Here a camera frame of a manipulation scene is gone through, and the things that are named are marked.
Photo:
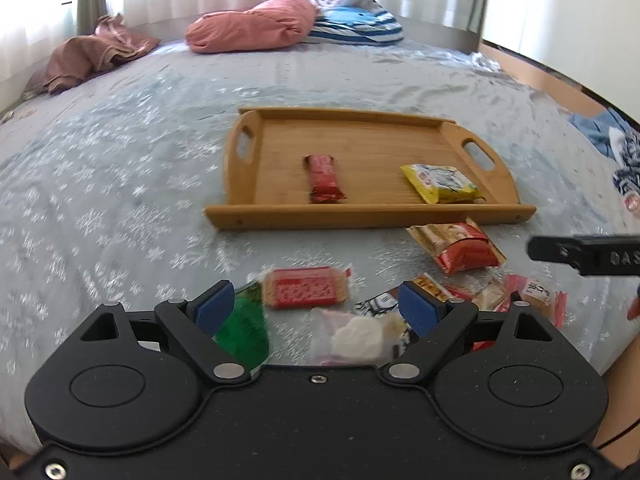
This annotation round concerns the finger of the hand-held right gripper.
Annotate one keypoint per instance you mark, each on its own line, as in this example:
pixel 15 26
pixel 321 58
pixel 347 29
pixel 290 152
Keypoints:
pixel 550 248

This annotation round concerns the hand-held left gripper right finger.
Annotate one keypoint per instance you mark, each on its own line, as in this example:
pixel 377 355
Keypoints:
pixel 420 310

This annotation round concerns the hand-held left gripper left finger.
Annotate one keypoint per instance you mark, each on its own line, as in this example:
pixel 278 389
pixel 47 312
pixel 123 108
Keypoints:
pixel 215 307

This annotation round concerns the orange striped snack packet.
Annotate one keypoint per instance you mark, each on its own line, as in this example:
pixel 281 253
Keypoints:
pixel 438 285

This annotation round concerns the green snack packet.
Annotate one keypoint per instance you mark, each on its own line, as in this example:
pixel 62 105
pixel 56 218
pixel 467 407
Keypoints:
pixel 245 325

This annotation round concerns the orange packet with white label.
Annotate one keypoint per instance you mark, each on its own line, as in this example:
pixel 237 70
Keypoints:
pixel 540 292

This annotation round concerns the black and white snack packet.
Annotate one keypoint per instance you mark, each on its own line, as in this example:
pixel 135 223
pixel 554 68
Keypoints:
pixel 375 305

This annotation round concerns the clear packet with beige snack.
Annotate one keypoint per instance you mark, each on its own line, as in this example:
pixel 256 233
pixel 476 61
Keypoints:
pixel 487 295

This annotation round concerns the clear packet with white snack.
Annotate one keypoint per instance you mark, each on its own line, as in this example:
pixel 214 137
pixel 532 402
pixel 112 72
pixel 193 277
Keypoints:
pixel 355 337

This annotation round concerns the red and beige snack packet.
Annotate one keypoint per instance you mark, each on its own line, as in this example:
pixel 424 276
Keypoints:
pixel 460 250

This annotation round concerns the red label cracker packet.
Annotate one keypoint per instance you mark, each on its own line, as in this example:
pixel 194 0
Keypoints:
pixel 305 287

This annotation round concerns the yellow snack packet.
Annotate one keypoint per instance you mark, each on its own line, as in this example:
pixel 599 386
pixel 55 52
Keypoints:
pixel 440 182

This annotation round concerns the dark red snack bar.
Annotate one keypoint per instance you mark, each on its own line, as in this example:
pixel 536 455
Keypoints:
pixel 325 180

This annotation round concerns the dark blue patterned cloth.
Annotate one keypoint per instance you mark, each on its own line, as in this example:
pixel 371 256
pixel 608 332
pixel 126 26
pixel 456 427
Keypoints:
pixel 629 180

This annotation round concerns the blue clothes pile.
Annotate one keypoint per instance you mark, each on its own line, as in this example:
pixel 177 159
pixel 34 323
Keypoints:
pixel 595 130

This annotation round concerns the grey snowflake bed sheet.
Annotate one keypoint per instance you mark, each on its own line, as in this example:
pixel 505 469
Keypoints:
pixel 125 185

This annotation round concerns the white crumpled plastic bag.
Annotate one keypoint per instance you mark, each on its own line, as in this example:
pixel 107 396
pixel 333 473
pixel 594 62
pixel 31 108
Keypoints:
pixel 482 62

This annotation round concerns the white wardrobe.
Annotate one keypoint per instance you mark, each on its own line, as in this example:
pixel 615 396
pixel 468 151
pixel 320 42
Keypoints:
pixel 550 10

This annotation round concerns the mauve crumpled cloth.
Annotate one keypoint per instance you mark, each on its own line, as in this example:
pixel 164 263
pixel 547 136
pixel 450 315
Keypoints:
pixel 85 57

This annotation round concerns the pink pillow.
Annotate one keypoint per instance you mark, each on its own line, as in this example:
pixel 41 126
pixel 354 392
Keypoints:
pixel 250 25

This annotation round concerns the blue striped pillow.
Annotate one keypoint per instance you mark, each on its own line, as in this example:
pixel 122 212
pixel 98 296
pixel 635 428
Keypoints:
pixel 355 25

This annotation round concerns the wooden bed frame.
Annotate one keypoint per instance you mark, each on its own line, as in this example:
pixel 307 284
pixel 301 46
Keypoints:
pixel 550 80

